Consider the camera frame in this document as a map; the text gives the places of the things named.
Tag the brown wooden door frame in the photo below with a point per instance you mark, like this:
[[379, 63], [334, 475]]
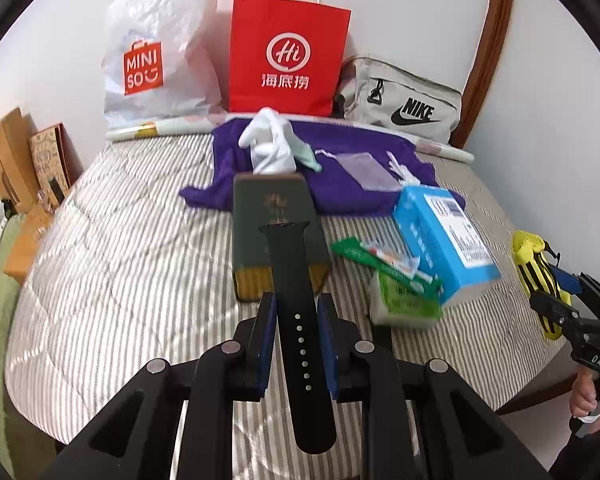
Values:
[[495, 35]]

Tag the yellow black glove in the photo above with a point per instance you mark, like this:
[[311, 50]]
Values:
[[537, 270]]

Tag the white plastic shopping bag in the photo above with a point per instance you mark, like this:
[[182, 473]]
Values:
[[155, 60]]

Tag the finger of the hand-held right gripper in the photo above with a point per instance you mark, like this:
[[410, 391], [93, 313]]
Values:
[[570, 282], [552, 310]]

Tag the brown patterned book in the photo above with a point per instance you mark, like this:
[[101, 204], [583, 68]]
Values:
[[50, 160]]

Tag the white glove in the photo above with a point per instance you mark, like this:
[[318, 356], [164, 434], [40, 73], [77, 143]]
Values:
[[272, 150]]

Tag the green tissue pack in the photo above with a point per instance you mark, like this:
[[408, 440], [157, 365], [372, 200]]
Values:
[[405, 305]]

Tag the rolled printed paper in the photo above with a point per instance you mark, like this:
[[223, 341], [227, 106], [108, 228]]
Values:
[[180, 127]]

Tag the wooden nightstand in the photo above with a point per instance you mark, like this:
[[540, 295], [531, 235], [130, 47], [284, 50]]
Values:
[[27, 240]]

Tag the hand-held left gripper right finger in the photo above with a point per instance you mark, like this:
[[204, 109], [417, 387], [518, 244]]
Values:
[[328, 345]]

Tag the purple cloth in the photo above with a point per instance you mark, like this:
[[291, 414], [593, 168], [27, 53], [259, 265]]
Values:
[[340, 180]]

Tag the red paper shopping bag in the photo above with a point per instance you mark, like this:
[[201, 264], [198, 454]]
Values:
[[290, 60]]

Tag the dark tea tin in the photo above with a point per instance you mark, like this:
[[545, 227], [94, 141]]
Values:
[[250, 230]]

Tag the person's right hand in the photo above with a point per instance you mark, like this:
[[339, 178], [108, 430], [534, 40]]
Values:
[[582, 402]]

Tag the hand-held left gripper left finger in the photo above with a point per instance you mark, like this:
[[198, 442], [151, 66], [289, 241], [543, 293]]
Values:
[[266, 345]]

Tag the wooden headboard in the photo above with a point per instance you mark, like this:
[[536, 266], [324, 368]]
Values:
[[0, 155]]

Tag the grey waist bag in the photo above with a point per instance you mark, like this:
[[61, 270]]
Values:
[[405, 105]]

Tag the green toothbrush packet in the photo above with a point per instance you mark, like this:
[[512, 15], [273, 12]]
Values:
[[365, 255]]

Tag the blue tissue box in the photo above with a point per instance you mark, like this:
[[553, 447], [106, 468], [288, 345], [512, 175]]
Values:
[[440, 240]]

